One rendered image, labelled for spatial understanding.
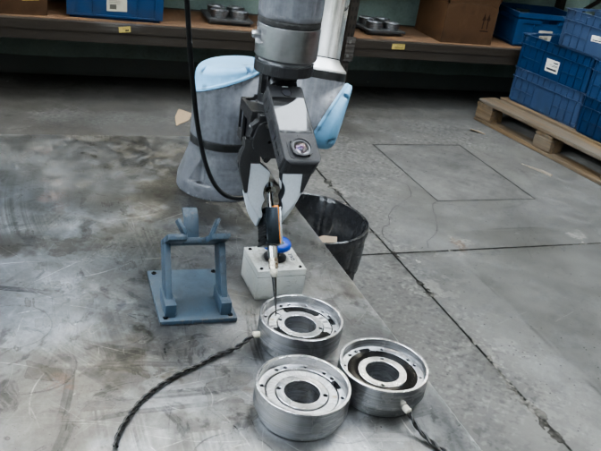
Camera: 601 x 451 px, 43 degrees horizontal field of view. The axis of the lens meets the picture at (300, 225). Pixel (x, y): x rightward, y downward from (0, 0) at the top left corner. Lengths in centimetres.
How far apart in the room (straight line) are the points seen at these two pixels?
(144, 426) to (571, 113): 420
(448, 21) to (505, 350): 278
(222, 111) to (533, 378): 155
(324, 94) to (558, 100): 370
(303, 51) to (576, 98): 397
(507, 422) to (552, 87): 298
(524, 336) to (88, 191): 178
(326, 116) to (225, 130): 17
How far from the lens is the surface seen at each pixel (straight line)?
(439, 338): 256
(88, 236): 117
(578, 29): 478
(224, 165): 130
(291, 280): 104
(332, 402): 84
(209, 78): 127
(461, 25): 500
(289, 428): 81
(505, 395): 240
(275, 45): 88
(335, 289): 110
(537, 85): 499
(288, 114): 88
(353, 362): 90
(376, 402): 86
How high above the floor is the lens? 134
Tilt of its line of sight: 25 degrees down
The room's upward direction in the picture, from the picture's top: 9 degrees clockwise
